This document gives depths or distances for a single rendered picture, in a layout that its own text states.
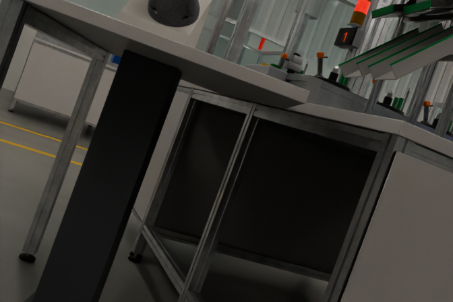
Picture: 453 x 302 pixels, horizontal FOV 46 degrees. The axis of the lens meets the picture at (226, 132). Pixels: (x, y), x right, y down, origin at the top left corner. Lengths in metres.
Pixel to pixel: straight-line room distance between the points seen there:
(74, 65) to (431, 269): 5.68
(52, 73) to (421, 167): 5.70
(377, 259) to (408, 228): 0.09
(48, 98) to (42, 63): 0.41
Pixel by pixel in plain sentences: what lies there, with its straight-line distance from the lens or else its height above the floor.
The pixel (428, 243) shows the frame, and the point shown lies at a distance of 1.22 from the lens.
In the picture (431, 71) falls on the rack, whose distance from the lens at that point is 1.86.
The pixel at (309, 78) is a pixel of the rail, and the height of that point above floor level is 0.95.
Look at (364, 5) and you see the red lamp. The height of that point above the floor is 1.34.
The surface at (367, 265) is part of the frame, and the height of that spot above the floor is 0.56.
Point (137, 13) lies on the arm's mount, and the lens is 1.60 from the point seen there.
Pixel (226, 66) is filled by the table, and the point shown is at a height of 0.85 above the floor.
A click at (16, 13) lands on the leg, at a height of 0.80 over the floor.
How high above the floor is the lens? 0.73
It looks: 1 degrees down
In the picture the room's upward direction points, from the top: 20 degrees clockwise
